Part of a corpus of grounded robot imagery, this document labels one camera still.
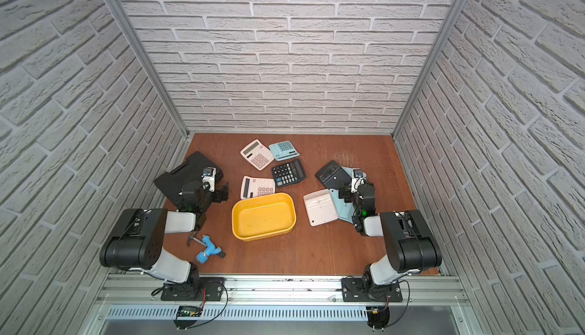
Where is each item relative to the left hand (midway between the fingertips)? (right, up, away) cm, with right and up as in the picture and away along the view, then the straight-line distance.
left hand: (209, 179), depth 94 cm
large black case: (-16, -1, 0) cm, 16 cm away
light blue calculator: (+57, -12, -4) cm, 58 cm away
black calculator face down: (+53, +1, +4) cm, 53 cm away
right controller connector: (+63, -41, -25) cm, 79 cm away
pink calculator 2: (+18, -4, +3) cm, 19 cm away
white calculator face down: (+47, -11, -4) cm, 48 cm away
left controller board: (+2, -41, -22) cm, 47 cm away
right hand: (+63, -1, 0) cm, 63 cm away
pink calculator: (+18, +10, +14) cm, 25 cm away
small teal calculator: (+30, +12, +16) cm, 36 cm away
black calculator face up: (+33, +2, +6) cm, 34 cm away
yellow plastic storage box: (+21, -16, -4) cm, 27 cm away
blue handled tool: (+6, -24, -15) cm, 29 cm away
